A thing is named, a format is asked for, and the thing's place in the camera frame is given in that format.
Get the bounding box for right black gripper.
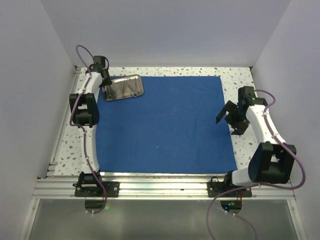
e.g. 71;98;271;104
216;100;250;136

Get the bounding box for steel instrument tray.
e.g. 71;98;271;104
102;74;144;102

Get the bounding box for blue surgical cloth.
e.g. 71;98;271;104
95;76;237;174

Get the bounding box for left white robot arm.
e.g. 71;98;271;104
69;55;110;197

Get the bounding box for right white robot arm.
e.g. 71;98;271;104
216;86;297;197

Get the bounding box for steel surgical scissors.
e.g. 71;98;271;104
127;81;143;98

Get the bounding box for steel forceps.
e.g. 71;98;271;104
121;81;128;96

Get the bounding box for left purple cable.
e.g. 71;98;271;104
69;44;108;215

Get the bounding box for purple cable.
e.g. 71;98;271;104
69;44;108;215
206;89;307;240

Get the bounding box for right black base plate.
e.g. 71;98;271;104
206;175;253;198

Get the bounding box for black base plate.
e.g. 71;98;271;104
206;175;253;198
72;181;120;198

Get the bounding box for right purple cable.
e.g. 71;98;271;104
206;89;307;240

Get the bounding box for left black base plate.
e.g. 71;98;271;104
72;181;120;198

